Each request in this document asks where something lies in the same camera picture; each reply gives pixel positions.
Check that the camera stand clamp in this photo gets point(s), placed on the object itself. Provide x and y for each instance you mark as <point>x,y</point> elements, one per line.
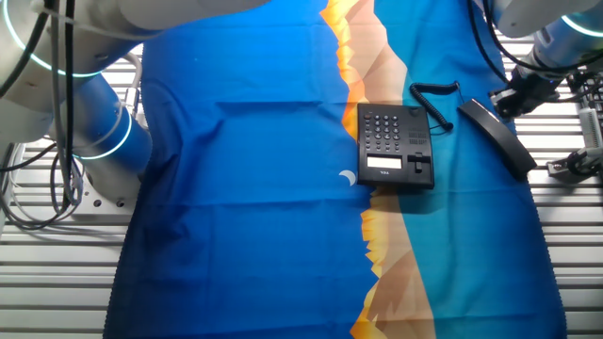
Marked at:
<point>577,165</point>

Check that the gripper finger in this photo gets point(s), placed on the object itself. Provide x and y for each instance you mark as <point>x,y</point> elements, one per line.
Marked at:
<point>500,96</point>
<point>506,111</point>

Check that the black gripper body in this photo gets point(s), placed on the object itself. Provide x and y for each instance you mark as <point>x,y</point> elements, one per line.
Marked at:
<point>534,89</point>

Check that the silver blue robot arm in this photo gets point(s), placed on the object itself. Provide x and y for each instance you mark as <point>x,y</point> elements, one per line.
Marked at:
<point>94,28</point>

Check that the black telephone base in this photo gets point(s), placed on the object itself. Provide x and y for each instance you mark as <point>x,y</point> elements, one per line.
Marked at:
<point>396,155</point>

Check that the blue mountain print cloth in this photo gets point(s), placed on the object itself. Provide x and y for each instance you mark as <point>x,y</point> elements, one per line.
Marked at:
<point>259,212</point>

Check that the black telephone handset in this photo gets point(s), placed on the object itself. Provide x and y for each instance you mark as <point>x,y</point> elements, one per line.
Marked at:
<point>499,136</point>

